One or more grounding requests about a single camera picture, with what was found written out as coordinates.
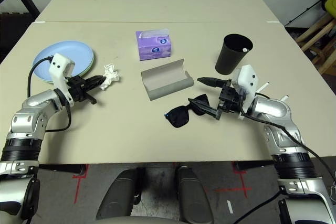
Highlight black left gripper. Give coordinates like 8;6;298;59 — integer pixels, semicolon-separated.
66;74;107;104

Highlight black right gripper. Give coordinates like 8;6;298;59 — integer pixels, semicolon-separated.
187;76;248;120

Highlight white tissue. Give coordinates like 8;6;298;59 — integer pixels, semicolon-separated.
99;63;121;91

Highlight blue plastic plate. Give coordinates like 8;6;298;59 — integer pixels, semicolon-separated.
31;40;95;83

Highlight black sunglasses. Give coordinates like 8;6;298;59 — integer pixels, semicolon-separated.
164;93;211;129

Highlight green plastic plate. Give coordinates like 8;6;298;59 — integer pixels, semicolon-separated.
70;50;95;78

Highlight black plastic cup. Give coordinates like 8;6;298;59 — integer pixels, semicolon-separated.
215;34;254;75

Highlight grey open glasses case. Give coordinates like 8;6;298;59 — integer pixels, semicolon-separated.
141;58;195;101

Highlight purple tissue box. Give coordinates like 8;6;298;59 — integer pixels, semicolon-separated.
135;28;173;61

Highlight black table foot bar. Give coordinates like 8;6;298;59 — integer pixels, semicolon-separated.
39;164;88;174
233;160;274;172

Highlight black foam floor mat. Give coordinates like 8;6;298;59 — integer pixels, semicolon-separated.
0;11;35;51

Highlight red floor tape mark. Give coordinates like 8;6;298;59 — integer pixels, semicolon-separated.
214;163;253;198

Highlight grey robot right leg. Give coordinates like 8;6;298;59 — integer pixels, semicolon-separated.
176;165;215;224

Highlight grey robot leg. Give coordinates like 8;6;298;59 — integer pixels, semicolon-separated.
176;165;215;224
96;166;145;221

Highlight grey robot left leg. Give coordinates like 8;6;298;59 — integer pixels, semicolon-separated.
96;166;145;221

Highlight wooden rack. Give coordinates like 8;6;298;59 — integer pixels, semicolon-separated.
296;14;336;75

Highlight black stand rod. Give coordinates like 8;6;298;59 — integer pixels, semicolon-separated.
286;0;333;25

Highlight beige robot torso cover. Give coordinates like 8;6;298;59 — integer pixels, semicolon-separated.
91;216;184;224

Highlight yellow-green object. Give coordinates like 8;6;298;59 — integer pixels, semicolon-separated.
323;0;336;17

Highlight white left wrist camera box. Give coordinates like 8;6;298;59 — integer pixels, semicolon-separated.
48;52;76;101

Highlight black left wrist camera cable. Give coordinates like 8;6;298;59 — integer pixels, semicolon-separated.
27;56;73;133

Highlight thin black hanging cable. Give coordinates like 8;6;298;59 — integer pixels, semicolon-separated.
230;189;281;224

